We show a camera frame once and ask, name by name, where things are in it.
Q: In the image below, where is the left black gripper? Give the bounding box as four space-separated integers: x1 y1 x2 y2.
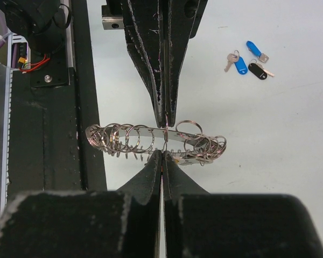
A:
102 0 208 127

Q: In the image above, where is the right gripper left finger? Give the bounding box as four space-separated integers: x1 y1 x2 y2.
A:
0 150 162 257

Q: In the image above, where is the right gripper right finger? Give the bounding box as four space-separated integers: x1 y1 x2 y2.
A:
162 152 323 257

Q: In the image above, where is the yellow tag key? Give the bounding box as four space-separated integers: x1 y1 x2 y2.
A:
174 157 213 166

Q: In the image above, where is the metal disc with keyrings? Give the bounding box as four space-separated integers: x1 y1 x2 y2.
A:
85 120 227 162

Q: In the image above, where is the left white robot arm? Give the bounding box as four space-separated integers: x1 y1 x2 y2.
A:
0 1 207 127

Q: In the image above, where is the blue tag key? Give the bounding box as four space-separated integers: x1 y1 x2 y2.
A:
224 50 248 75
245 41 269 63

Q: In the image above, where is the black tag key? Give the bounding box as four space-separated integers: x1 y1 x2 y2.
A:
248 59 275 81

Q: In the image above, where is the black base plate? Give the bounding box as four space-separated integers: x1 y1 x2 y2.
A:
6 1 107 196

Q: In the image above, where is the white slotted cable duct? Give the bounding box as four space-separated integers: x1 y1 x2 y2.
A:
0 31 27 215

